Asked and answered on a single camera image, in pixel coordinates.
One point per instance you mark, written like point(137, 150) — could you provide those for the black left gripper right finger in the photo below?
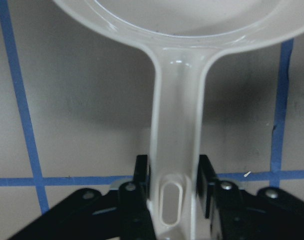
point(235, 214)

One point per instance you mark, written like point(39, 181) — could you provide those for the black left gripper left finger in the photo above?
point(88, 215)

